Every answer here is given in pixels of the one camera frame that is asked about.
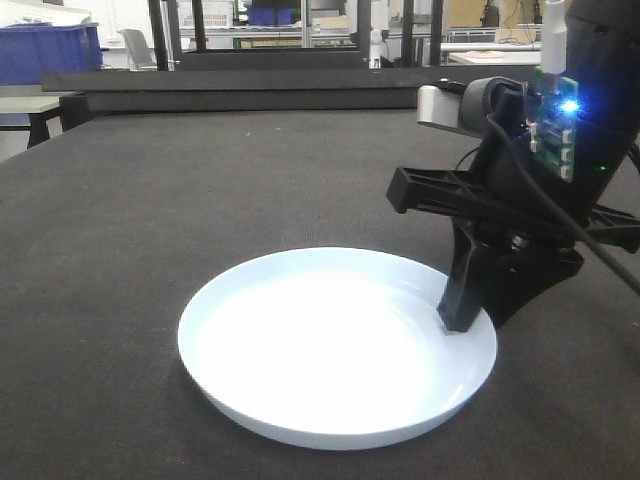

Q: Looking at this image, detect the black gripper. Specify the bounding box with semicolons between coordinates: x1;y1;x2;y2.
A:
386;119;639;332

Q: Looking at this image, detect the pale blue round tray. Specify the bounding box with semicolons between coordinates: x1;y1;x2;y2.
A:
177;247;497;450

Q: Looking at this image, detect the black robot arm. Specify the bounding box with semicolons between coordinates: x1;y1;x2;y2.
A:
387;1;639;332

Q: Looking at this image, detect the blue bin on shelf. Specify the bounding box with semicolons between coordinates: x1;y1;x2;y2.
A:
248;7;294;26

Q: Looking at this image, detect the green circuit board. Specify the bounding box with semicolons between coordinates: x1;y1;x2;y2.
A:
528;66;580;183

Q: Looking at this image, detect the white background workbench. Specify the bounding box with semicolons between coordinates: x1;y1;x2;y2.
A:
441;43;541;66

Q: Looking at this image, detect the white usb plug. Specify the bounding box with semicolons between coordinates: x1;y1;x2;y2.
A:
540;0;568;75

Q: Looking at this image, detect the grey office chair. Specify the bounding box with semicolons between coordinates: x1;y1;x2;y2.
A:
119;29;157;71

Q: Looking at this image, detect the white side table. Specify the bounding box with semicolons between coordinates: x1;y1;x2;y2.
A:
1;96;61;149

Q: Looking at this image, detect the blue plastic crate stack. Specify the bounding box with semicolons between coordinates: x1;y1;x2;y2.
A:
1;23;103;86

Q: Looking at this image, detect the black cable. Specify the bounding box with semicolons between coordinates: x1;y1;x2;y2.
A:
452;112;640;296

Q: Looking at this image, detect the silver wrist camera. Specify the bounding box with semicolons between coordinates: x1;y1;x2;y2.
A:
417;77;508;138

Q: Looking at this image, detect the black table back rail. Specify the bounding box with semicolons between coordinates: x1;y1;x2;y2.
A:
42;65;533;113

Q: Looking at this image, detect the black metal frame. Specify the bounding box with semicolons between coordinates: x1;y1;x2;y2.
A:
148;0;446;73

